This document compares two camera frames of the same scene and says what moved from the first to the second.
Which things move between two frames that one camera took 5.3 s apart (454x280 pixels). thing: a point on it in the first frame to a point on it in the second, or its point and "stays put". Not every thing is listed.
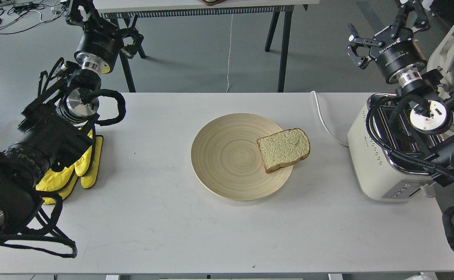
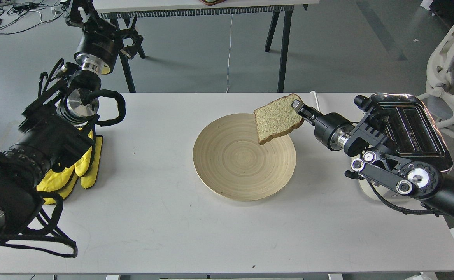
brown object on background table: [209, 2] stays put
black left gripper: [101, 42] stays put
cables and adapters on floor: [9, 16] stays put
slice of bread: [283, 148] to [277, 116]
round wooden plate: [226, 161] stays put
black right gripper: [394, 49] to [332, 129]
